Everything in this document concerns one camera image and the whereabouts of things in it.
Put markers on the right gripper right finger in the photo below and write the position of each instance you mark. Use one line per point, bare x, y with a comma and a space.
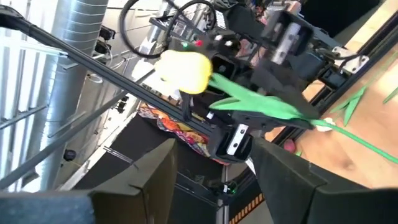
304, 199

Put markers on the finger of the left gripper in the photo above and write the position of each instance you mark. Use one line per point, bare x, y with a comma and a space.
280, 81
264, 123

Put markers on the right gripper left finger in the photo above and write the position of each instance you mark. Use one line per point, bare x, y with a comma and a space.
133, 199

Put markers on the red fabric tulip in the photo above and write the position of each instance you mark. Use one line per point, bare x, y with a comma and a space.
289, 146

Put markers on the yellow fabric tulip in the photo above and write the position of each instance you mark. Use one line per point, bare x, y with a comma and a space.
183, 71

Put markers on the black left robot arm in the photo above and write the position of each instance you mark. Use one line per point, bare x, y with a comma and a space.
242, 21

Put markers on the colourful patterned cloth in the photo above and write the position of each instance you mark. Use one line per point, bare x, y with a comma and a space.
174, 126

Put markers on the orange black hazard tape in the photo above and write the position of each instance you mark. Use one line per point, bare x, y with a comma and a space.
248, 207

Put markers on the black round knob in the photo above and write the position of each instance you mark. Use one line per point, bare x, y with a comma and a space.
69, 155

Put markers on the grey metal beam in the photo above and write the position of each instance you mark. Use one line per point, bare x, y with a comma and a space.
62, 142

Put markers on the black clamp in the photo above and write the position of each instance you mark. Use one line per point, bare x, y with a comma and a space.
102, 47
107, 33

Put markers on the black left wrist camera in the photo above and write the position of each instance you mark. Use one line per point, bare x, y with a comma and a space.
224, 67

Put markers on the silver metal post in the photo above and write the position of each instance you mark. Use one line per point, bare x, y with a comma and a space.
222, 211

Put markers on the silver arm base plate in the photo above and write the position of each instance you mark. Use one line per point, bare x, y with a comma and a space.
351, 60

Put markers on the black aluminium table frame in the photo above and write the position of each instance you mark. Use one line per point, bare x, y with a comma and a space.
377, 42

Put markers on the black slotted frame bar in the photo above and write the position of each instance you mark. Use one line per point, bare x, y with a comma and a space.
93, 63

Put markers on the silver ventilation duct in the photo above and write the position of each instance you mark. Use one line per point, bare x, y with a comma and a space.
71, 31

